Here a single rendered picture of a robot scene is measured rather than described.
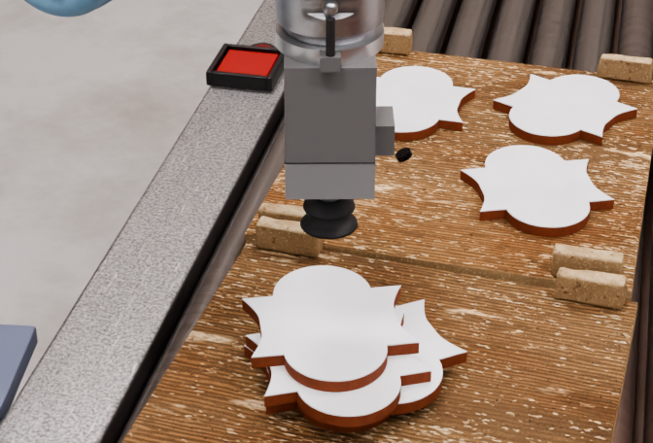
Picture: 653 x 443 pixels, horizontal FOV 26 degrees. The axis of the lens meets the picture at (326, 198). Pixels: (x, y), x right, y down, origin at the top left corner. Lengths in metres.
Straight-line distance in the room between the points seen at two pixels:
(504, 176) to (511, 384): 0.30
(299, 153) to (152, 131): 2.42
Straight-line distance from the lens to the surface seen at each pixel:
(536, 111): 1.48
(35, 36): 3.90
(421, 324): 1.14
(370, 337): 1.09
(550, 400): 1.12
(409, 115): 1.46
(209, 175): 1.42
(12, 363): 1.27
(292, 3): 0.94
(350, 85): 0.95
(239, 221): 1.34
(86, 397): 1.15
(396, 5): 1.77
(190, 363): 1.14
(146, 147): 3.32
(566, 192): 1.35
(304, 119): 0.96
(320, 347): 1.08
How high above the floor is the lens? 1.65
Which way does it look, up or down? 32 degrees down
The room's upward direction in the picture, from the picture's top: straight up
